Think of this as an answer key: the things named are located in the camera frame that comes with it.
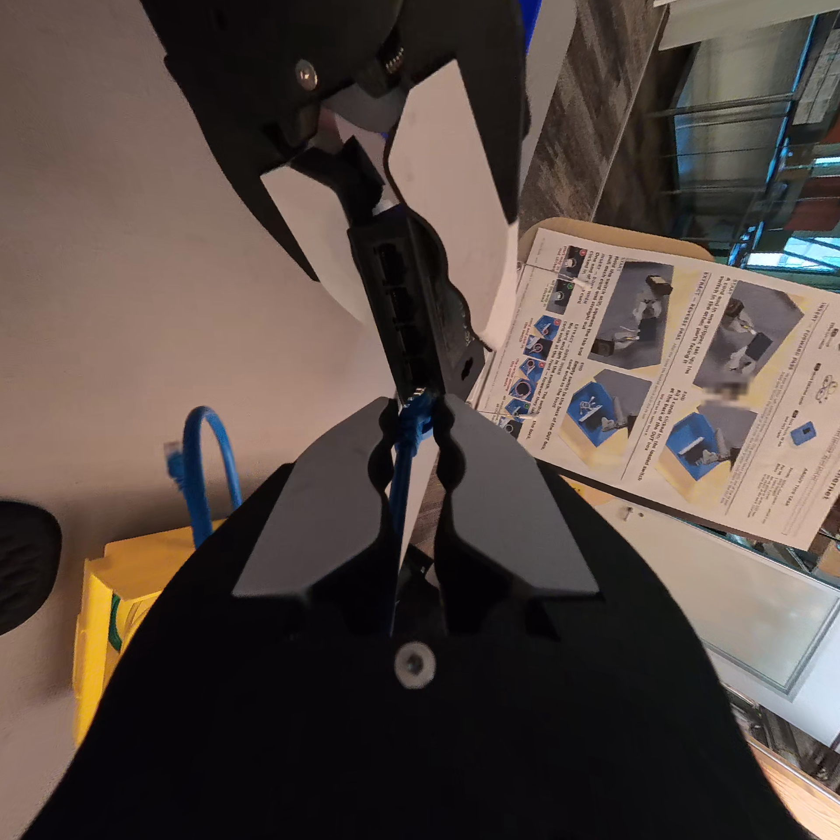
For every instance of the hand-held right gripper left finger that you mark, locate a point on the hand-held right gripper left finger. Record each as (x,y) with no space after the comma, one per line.
(315,518)

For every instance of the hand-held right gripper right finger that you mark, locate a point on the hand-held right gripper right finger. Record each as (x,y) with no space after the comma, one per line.
(512,518)

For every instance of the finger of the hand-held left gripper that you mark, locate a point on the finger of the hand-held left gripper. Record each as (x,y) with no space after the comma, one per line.
(315,223)
(453,184)

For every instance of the black network switch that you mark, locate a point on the black network switch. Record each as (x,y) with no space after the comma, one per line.
(400,315)

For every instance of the blue plastic bin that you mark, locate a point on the blue plastic bin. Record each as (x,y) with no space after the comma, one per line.
(530,19)

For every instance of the yellow plastic bin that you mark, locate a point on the yellow plastic bin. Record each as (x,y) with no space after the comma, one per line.
(131,558)

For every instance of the instruction poster board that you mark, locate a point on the instruction poster board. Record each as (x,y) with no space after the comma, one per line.
(656,367)

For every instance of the black oval pad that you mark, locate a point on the black oval pad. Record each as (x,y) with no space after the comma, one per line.
(26,564)

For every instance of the red-brown box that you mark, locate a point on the red-brown box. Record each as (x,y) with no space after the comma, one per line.
(814,203)

